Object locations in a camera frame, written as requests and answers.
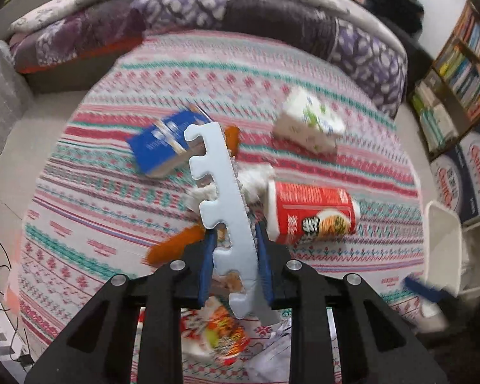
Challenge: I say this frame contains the pink green patterned blanket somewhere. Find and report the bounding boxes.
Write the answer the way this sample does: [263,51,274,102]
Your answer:
[18,30,425,384]

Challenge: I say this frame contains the orange wrapper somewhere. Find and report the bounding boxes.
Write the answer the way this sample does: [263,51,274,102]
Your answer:
[146,226,205,267]
[224,125,241,157]

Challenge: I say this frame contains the white notched foam strip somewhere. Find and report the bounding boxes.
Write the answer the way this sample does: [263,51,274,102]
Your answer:
[184,122,281,324]

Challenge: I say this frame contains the white plastic bin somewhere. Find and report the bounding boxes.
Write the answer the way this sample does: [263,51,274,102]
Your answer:
[424,201,480,300]

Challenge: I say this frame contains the red instant noodle cup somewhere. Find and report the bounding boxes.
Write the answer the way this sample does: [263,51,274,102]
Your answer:
[266,180,361,244]

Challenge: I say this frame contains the crumpled clear plastic wrapper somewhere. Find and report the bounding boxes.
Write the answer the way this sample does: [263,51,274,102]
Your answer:
[244,320,294,384]

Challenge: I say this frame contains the colourful instant noodle packet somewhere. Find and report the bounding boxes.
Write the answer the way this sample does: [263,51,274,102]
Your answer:
[180,298,251,366]

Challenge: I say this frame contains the black cables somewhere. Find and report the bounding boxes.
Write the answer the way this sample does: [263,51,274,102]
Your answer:
[0,232,35,369]

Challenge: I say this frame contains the white paper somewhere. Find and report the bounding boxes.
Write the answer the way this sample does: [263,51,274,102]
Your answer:
[418,300,451,332]

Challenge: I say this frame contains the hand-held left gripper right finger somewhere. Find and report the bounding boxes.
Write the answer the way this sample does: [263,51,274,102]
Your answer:
[255,222,451,384]

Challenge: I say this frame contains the purple patchwork quilt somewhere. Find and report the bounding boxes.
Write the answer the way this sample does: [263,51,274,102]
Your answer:
[8,0,409,118]

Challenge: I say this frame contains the wooden bookshelf with books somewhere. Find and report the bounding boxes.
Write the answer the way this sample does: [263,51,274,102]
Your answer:
[408,0,480,161]

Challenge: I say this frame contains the dark clothing pile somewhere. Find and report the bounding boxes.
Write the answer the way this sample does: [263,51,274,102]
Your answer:
[364,0,425,35]

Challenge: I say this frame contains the grey cushion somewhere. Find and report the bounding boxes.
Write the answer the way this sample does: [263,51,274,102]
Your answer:
[0,40,35,193]

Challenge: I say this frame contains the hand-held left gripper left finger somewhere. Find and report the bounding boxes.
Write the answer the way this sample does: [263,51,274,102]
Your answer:
[24,230,219,384]

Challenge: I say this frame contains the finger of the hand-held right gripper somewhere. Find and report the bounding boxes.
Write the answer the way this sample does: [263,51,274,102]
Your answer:
[404,274,459,302]

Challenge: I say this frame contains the orange and white plush toy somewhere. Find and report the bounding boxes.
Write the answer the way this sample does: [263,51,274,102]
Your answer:
[187,163,275,217]

